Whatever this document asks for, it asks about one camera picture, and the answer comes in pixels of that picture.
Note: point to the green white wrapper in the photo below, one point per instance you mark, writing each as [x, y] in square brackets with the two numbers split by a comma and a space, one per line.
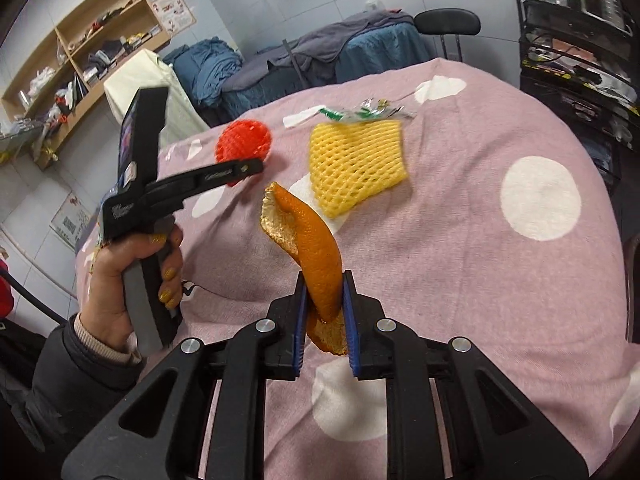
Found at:
[370, 110]

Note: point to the orange peel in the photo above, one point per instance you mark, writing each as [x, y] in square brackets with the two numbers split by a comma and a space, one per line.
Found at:
[315, 245]

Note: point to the red foam fruit net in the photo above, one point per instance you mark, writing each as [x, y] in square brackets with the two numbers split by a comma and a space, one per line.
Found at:
[245, 140]

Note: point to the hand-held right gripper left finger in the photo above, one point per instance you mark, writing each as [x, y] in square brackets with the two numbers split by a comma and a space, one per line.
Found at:
[300, 322]

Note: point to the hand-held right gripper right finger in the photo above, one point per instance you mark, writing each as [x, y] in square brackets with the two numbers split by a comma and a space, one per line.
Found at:
[351, 327]

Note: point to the wall poster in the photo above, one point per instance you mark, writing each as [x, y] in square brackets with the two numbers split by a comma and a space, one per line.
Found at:
[172, 12]

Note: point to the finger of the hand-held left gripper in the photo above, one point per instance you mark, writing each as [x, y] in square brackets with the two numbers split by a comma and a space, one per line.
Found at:
[215, 175]

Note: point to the cream cloth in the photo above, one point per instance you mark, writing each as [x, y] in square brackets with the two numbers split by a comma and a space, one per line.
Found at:
[145, 85]

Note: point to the yellow foam fruit net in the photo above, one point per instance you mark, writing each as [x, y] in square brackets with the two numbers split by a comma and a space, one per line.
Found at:
[355, 165]

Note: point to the blue bedding pile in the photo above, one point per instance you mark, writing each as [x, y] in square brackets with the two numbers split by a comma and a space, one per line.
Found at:
[210, 70]

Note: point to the massage bed with grey towel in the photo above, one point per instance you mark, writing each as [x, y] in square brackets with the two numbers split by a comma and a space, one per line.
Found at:
[350, 45]

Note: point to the wooden wall shelf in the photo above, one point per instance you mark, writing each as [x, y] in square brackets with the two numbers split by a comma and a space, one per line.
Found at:
[75, 60]

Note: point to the person's left forearm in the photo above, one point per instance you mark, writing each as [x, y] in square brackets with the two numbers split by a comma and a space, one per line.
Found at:
[60, 385]

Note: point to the person's left hand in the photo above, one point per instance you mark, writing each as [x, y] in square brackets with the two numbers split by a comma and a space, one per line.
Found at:
[110, 290]

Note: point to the black chair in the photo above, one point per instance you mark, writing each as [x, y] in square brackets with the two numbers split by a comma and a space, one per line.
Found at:
[447, 20]

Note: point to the white wall notice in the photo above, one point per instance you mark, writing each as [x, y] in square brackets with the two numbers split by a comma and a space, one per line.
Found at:
[72, 220]

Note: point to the black trolley rack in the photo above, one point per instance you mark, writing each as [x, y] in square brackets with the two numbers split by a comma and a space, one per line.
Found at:
[570, 60]

